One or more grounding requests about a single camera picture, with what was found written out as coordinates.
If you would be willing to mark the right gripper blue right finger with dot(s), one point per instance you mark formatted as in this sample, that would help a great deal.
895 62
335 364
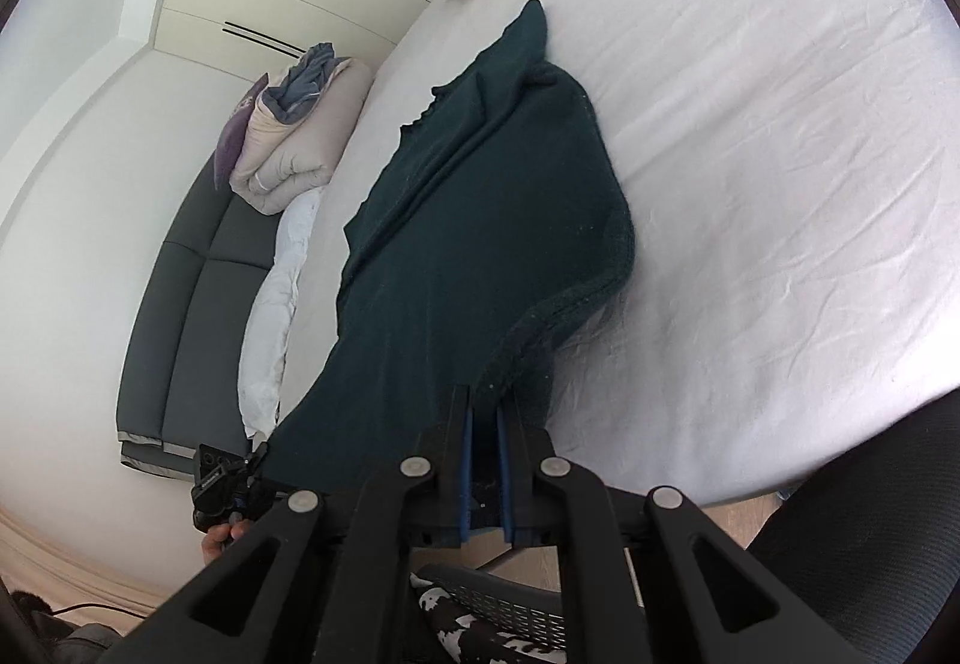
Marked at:
525 511

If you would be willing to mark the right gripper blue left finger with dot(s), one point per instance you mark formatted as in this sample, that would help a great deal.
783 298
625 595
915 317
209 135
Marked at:
455 477

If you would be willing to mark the dark green knit sweater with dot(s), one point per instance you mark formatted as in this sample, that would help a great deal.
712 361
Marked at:
495 232

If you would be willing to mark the person's left hand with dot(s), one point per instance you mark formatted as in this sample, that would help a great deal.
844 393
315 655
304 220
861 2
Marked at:
218 538

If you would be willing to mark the dark grey sofa bench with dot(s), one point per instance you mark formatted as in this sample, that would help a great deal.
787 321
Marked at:
179 384

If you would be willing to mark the white crumpled blanket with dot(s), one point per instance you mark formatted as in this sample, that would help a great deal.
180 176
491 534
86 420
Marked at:
263 350

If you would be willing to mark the folded beige duvet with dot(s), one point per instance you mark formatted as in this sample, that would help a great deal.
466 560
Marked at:
279 161

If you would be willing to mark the purple pillow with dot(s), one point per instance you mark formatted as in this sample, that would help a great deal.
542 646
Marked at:
232 136

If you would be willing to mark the black mesh office chair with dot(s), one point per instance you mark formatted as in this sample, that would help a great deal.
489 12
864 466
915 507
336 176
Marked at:
860 564

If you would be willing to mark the blue grey crumpled garment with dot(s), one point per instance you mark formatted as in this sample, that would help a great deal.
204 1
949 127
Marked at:
298 92

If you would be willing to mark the white bed sheet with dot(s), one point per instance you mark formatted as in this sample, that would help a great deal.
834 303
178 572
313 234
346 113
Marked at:
792 172

